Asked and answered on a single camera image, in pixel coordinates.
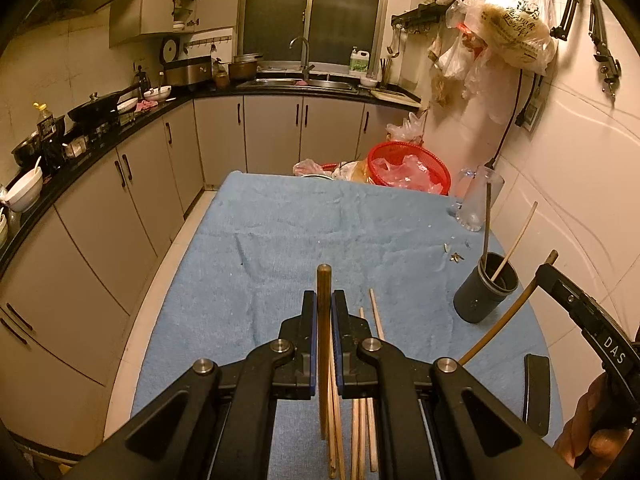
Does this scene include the metal faucet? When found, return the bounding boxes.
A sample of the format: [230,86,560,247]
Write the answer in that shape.
[289,36,316,82]

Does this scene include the person's right hand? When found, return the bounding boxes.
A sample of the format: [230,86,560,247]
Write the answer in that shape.
[555,375,627,472]

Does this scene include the blue towel mat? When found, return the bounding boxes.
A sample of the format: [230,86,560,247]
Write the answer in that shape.
[131,170,563,480]

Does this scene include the black wall shelf rack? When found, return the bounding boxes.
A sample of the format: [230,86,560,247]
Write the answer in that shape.
[391,1,458,32]

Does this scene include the dark wooden chopstick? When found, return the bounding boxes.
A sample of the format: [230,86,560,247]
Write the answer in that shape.
[316,264,334,441]

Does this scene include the wall socket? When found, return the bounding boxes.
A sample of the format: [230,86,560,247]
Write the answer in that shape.
[515,75,547,134]

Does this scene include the long black hanging tool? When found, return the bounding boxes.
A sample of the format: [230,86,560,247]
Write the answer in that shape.
[587,0,624,104]

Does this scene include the black wok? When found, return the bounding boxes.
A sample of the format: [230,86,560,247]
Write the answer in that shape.
[67,85,142,124]

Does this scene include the green detergent bottle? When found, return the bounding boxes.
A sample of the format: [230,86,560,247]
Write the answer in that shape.
[348,46,370,77]

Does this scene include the beige upper cabinet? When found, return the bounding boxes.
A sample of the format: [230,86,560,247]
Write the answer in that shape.
[109,0,212,49]

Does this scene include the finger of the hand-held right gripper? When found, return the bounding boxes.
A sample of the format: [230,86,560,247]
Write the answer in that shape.
[522,354,552,436]
[535,262,592,331]

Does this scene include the black power cord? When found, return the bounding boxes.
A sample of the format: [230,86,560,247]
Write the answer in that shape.
[482,70,524,171]

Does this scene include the red plastic basket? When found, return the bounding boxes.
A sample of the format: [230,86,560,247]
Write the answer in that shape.
[367,141,452,196]

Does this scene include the black cylindrical chopstick holder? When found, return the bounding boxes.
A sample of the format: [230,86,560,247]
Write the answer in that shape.
[453,251,521,324]

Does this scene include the steel sink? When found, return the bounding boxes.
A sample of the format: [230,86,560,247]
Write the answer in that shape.
[235,76,359,94]

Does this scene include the clear glass pitcher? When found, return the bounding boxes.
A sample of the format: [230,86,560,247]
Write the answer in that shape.
[452,165,506,232]

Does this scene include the white plastic bag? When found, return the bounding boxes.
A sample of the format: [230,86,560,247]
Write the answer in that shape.
[385,110,429,144]

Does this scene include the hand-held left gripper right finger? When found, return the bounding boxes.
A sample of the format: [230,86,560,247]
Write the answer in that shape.
[333,290,581,480]

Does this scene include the beige lower cabinets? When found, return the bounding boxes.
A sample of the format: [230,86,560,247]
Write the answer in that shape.
[0,95,427,457]

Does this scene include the cooking oil bottle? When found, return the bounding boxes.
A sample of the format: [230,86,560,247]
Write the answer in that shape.
[32,102,59,139]

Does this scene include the pink plastic bag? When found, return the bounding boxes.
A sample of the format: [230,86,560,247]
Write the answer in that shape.
[292,158,333,177]

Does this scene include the metal cooking pot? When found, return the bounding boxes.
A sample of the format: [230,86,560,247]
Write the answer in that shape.
[228,54,264,81]

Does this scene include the hanging bag of noodles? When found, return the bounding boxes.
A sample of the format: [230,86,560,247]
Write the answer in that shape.
[472,0,559,74]

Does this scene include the kitchen window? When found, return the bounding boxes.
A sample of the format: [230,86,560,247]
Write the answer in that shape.
[240,0,391,69]

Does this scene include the yellowish plastic bag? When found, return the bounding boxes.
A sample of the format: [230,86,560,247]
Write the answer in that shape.
[332,160,373,183]

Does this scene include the stainless steel box appliance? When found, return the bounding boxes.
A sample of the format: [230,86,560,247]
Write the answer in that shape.
[162,57,214,87]

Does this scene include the thin dark chopstick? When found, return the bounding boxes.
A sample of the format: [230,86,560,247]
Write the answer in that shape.
[481,183,493,273]

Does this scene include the cutting board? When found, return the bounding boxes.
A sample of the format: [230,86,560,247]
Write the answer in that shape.
[370,89,422,109]

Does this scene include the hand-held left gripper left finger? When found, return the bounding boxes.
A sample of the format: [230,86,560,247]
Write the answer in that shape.
[65,290,319,480]

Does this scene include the large white bowl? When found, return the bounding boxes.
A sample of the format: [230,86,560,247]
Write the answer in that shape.
[2,166,45,213]

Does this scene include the hanging clear plastic bags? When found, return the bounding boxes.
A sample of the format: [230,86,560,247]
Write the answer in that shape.
[427,0,516,123]

